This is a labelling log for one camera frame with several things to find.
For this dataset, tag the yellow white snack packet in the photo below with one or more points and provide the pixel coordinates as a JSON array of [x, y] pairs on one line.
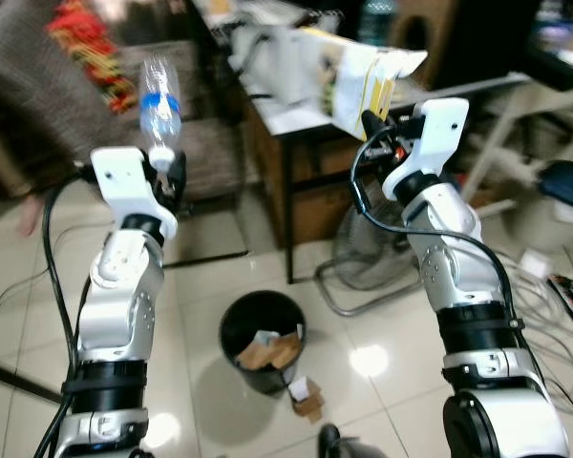
[[358, 81]]

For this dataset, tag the clear plastic water bottle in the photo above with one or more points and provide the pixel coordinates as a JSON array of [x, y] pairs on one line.
[[159, 105]]

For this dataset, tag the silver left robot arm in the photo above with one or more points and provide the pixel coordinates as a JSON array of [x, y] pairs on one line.
[[119, 305]]

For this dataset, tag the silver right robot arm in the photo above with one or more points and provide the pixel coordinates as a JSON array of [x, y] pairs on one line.
[[458, 267]]

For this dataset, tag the black rubbish bin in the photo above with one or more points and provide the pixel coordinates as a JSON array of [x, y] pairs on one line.
[[239, 329]]

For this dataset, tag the white bin dark blue lid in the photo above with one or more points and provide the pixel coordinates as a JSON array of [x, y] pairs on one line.
[[563, 181]]

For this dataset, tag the brown cardboard trash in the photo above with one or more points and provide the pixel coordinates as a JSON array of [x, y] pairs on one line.
[[267, 353]]

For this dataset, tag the dark brown desk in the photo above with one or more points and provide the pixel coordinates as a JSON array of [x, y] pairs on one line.
[[306, 176]]

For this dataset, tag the brown wooden box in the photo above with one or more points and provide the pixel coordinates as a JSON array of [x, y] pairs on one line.
[[425, 38]]

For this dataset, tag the white plastic bag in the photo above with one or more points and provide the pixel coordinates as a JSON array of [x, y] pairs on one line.
[[267, 67]]

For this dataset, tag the person's bare foot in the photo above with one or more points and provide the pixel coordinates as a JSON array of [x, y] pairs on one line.
[[33, 215]]

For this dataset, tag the red yellow patterned bag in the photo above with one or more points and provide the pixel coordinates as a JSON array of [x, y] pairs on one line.
[[91, 48]]

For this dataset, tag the grey fabric chair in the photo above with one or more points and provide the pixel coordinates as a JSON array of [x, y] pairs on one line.
[[38, 76]]

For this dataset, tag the white power adapter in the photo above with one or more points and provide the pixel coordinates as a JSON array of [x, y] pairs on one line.
[[535, 263]]

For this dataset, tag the black power strip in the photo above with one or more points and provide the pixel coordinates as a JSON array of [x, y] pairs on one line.
[[571, 298]]

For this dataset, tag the small white brown carton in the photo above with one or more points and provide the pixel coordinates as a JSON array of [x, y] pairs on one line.
[[307, 396]]

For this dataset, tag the black metal rod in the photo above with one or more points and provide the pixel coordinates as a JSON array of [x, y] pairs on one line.
[[19, 379]]

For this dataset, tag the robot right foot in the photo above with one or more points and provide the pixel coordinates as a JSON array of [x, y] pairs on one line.
[[349, 446]]

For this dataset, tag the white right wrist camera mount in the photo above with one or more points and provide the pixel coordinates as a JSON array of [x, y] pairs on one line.
[[439, 134]]

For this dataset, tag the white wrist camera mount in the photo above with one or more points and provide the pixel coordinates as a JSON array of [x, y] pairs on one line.
[[124, 181], [439, 134]]

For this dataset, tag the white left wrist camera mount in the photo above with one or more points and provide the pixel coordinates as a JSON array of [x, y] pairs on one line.
[[124, 181]]

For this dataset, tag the white metal frame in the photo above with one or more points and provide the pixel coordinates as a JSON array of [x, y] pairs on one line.
[[516, 105]]

